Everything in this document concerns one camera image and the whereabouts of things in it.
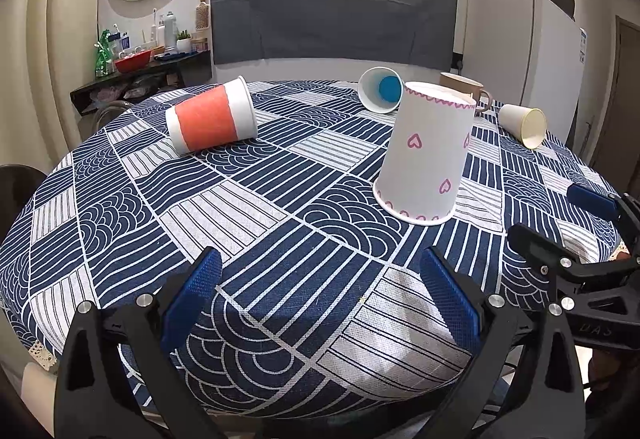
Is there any blue white patterned tablecloth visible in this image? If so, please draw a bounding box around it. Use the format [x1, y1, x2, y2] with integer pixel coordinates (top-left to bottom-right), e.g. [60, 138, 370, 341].
[0, 80, 626, 420]

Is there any metal chair back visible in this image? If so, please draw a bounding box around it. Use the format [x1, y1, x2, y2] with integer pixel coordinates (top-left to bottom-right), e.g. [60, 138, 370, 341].
[92, 100, 136, 128]

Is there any grey thermos bottle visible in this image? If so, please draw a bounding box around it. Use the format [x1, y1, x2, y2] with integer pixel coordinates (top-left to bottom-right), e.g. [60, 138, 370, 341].
[164, 11, 179, 50]

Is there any red bowl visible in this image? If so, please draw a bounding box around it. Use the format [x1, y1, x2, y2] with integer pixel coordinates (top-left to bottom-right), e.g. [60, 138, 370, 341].
[114, 50, 153, 74]

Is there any green bottle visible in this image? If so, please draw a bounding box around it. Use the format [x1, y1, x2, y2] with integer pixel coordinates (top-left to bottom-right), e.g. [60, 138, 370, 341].
[95, 30, 115, 78]

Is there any dark chair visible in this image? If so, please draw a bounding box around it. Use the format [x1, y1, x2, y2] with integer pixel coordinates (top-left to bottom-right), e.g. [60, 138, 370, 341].
[0, 164, 49, 240]

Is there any white refrigerator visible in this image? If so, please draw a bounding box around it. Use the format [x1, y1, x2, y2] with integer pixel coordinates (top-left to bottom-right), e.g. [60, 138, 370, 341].
[459, 0, 587, 144]

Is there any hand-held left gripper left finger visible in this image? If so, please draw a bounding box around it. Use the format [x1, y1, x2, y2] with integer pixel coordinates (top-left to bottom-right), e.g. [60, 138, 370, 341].
[54, 246, 226, 439]

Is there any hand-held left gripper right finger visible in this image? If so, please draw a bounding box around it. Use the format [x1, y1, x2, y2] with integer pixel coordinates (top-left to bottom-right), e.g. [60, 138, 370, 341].
[419, 246, 586, 439]

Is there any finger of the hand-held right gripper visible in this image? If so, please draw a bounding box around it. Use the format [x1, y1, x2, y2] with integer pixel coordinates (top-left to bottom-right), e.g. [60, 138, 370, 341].
[566, 183, 640, 261]
[506, 223, 585, 293]

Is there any white cup with pink hearts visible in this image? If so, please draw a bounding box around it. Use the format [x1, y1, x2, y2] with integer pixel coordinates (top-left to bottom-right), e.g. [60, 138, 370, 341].
[373, 81, 477, 226]

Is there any cream paper cup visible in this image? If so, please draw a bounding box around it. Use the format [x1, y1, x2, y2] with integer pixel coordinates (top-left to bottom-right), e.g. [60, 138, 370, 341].
[499, 103, 548, 150]

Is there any brown ceramic mug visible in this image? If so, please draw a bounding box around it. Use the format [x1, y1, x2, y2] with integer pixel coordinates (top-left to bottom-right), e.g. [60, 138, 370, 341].
[440, 72, 493, 116]

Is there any beige curtain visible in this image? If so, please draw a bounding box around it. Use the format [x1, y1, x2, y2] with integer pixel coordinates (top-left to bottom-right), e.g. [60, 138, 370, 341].
[0, 0, 126, 170]

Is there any orange and white paper cup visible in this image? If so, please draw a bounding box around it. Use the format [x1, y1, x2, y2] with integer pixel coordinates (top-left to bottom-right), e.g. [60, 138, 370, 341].
[166, 76, 259, 156]

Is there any black wall shelf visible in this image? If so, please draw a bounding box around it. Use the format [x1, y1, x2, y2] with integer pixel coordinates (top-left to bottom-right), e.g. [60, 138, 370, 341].
[70, 53, 213, 116]

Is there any white cup with blue inside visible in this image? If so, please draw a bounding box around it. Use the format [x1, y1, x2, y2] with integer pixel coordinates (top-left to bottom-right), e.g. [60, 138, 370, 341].
[358, 67, 405, 114]

